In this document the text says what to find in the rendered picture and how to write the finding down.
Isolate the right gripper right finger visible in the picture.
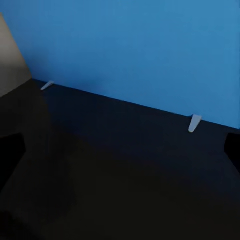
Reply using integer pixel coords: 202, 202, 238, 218
224, 133, 240, 173

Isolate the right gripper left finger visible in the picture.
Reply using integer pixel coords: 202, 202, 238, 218
0, 133, 26, 193

